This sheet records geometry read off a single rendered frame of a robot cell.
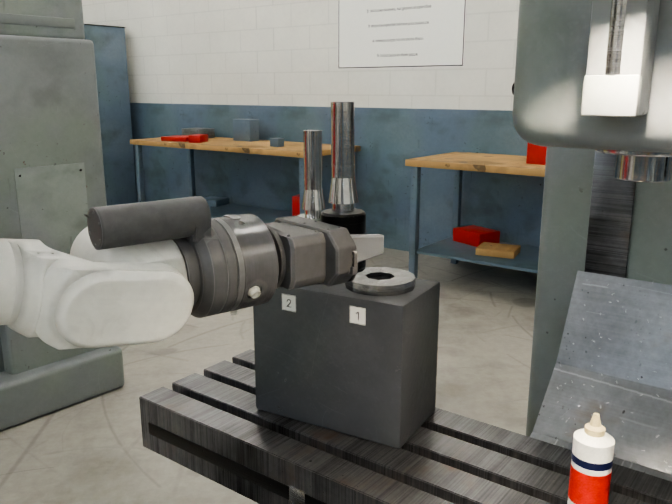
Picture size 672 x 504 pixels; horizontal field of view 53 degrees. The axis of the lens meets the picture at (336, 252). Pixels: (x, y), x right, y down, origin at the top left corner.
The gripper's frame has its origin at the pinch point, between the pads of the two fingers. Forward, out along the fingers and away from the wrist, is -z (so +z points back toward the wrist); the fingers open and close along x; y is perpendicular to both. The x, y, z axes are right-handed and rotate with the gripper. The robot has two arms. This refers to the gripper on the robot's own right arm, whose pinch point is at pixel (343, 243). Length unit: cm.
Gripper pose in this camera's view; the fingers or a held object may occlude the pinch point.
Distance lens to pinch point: 71.1
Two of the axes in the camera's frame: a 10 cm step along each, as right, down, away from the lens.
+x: -6.2, -1.8, 7.7
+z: -7.9, 1.5, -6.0
